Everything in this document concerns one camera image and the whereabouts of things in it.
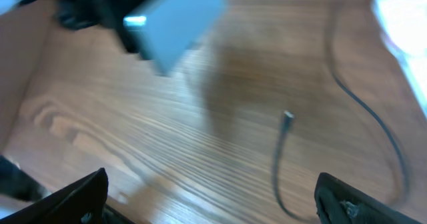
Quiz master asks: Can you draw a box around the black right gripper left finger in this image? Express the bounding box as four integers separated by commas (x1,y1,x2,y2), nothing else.
1,168,108,224

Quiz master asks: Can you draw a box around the blue Galaxy smartphone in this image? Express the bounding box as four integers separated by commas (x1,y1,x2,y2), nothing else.
123,0,226,76

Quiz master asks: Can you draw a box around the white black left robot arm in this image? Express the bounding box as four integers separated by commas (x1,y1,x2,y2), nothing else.
1,0,147,53

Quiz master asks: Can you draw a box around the black charging cable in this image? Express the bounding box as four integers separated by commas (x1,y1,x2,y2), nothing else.
270,3,411,223

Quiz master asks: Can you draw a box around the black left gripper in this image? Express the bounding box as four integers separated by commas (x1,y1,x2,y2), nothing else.
20,0,148,53

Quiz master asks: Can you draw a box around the white power strip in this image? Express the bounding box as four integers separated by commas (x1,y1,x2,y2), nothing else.
371,0,426,113

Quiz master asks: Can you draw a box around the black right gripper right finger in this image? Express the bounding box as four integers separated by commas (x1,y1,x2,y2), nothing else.
314,173,420,224

